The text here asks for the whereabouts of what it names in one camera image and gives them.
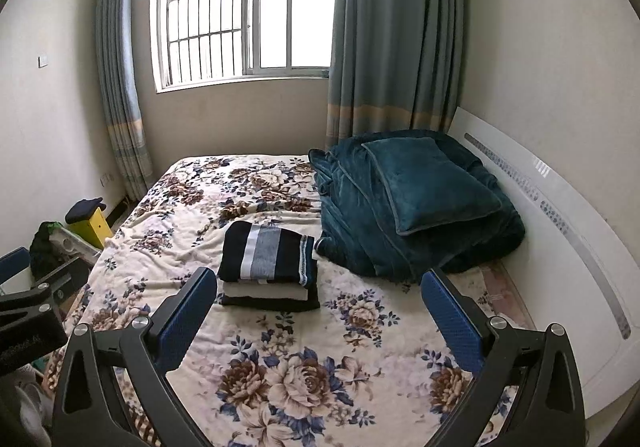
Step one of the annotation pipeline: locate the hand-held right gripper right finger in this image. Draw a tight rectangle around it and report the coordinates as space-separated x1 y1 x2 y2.
420 268 586 447

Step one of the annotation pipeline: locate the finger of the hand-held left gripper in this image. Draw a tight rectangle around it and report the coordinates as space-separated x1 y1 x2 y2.
0 247 55 315

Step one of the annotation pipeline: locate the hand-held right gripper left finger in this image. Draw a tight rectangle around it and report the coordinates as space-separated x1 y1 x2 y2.
52 267 221 447

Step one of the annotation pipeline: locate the dark striped knit sweater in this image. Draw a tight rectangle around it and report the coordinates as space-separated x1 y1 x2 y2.
217 221 317 289

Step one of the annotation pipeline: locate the black bag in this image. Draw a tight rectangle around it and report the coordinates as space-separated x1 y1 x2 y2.
29 222 71 278

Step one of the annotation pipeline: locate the pink bed sheet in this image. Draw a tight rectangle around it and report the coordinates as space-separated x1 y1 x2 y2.
445 262 533 330

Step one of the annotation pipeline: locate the white plastic object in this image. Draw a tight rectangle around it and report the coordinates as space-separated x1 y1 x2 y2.
47 227 101 263

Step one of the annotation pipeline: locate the white folded garment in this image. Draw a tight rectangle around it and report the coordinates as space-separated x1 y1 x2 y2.
222 279 311 302

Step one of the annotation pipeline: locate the black folded garment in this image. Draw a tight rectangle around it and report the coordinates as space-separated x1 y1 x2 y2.
220 294 321 313

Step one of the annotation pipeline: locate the yellow stool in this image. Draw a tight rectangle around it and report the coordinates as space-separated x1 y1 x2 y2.
67 209 113 250

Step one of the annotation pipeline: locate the dark stool cushion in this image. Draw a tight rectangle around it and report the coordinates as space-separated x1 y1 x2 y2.
65 198 105 222

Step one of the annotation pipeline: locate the white headboard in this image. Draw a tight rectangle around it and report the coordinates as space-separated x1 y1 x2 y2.
447 107 640 420

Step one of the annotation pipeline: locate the floral plush blanket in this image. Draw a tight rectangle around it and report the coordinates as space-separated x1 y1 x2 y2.
42 154 521 447

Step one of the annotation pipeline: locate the teal pillow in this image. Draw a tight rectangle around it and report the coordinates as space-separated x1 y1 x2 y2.
361 137 503 235

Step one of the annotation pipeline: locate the teal quilt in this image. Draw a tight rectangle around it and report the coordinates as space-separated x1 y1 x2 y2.
307 129 526 284

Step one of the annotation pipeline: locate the narrow blue-grey curtain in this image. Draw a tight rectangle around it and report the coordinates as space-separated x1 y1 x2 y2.
95 0 153 202

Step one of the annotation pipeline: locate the wide blue-grey curtain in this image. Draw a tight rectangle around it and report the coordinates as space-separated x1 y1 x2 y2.
325 0 466 152

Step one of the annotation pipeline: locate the window with metal grille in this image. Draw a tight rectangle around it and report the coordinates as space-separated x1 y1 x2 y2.
155 0 341 92

